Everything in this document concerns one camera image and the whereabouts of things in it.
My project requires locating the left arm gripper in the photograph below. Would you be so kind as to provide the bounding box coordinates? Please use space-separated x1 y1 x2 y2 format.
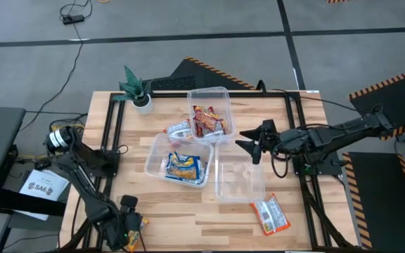
102 209 143 251

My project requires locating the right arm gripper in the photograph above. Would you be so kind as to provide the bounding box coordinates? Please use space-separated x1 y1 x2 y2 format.
235 119 318 165

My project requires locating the yellow orange noodle packet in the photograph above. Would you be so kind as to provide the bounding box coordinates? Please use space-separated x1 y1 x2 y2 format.
124 217 150 252

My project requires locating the blue noodle packet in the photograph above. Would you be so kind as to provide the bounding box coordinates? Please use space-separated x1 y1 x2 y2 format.
165 150 203 183

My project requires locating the orange red noodle packet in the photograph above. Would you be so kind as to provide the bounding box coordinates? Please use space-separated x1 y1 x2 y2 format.
207 118 229 137

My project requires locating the clear plastic bin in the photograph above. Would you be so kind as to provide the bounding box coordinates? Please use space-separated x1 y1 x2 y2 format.
143 132 214 189
214 138 266 204
186 86 237 142

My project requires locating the red and white noodle packet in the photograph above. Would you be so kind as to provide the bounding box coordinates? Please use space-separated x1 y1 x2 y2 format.
162 119 193 142

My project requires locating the black mat with hazard stripes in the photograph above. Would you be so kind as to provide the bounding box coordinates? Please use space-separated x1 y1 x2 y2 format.
148 56 257 91
349 65 405 142
342 150 405 251

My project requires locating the white paper sheet with print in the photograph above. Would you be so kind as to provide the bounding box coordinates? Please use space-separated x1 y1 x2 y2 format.
18 168 71 222

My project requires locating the potted plant in white pot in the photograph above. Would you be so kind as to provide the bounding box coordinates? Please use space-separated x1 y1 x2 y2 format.
112 65 154 116

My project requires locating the black power adapter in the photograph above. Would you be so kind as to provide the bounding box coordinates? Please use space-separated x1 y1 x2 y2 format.
61 14 86 26

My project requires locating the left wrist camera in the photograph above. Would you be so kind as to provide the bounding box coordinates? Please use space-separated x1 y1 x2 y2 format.
119 195 139 213

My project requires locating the black right arm cable loop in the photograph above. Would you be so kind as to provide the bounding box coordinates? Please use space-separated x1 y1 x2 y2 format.
270 150 292 179

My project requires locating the black cable to right arm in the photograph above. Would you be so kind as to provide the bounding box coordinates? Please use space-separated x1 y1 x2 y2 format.
257 79 360 112

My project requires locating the black metal table frame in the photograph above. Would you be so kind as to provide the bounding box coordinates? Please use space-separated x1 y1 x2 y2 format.
60 90 359 252

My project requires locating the black floor cable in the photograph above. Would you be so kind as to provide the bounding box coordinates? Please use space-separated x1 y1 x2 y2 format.
18 22 84 133

